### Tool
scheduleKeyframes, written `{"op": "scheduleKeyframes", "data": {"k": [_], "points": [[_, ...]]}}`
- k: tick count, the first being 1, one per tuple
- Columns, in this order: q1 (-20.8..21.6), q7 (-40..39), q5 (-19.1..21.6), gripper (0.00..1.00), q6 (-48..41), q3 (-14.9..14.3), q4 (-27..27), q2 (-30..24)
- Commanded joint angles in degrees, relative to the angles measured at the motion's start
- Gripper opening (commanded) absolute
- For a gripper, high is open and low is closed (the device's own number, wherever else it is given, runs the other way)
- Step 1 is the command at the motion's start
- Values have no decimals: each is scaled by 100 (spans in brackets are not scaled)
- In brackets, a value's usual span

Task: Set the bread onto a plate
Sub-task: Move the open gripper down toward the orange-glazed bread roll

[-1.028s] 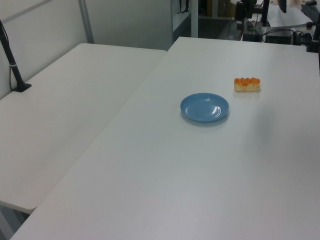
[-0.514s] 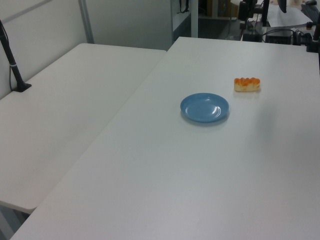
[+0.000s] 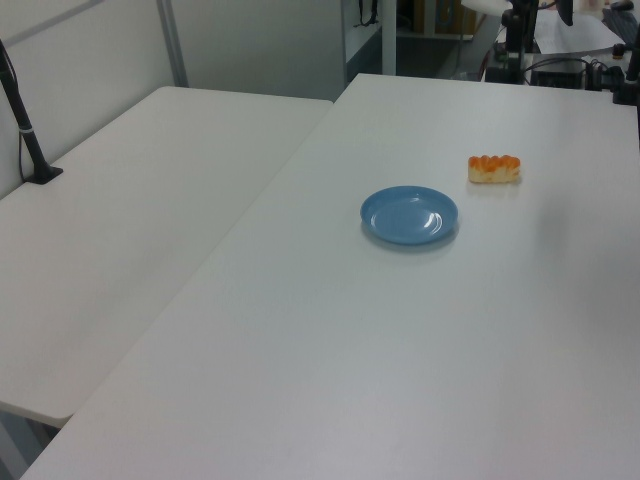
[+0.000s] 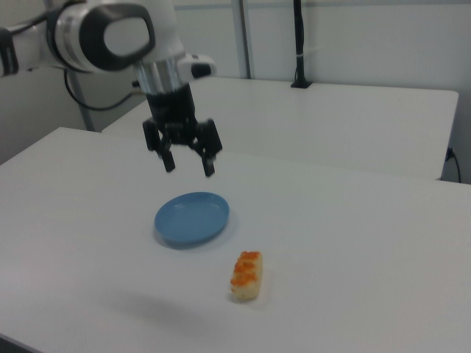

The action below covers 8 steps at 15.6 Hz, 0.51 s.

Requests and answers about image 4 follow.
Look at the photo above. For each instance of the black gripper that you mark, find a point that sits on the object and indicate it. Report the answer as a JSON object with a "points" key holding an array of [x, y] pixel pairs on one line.
{"points": [[171, 110]]}

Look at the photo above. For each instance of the bread slice with orange topping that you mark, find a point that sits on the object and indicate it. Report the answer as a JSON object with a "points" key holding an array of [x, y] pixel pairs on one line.
{"points": [[247, 277]]}

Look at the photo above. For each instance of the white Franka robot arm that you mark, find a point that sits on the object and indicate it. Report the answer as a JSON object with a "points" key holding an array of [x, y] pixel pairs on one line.
{"points": [[73, 33]]}

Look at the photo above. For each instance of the blue round plate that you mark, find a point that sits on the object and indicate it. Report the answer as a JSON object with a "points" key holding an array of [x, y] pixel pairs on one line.
{"points": [[191, 220]]}

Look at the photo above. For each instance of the white side table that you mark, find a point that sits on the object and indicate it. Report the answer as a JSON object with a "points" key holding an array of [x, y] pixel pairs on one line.
{"points": [[331, 121]]}

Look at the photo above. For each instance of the grey metal partition post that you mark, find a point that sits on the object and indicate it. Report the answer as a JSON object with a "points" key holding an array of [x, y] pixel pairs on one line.
{"points": [[87, 122], [244, 36]]}

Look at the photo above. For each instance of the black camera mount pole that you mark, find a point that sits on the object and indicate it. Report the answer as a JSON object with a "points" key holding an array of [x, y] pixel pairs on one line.
{"points": [[300, 44]]}

